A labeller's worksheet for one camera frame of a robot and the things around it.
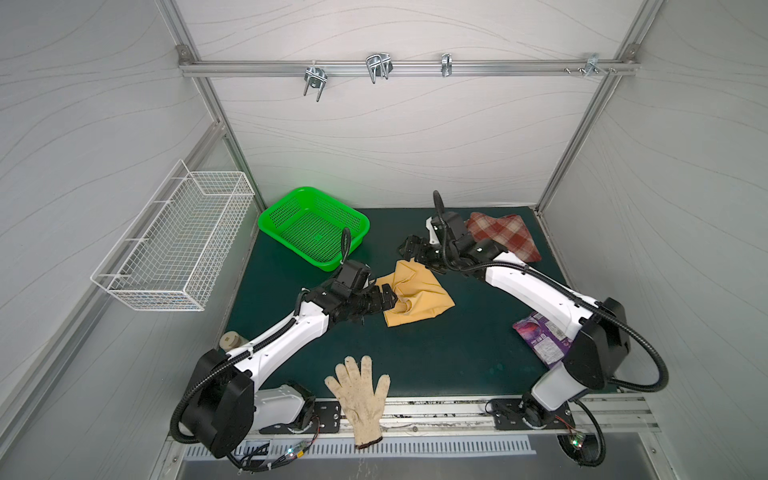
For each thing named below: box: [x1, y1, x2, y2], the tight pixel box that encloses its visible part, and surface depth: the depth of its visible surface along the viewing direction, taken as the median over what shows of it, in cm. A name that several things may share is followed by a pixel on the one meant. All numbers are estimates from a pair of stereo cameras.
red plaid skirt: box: [464, 212, 541, 262], surface depth 110 cm
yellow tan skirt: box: [375, 258, 455, 327], surface depth 92 cm
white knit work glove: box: [325, 355, 390, 449], surface depth 78 cm
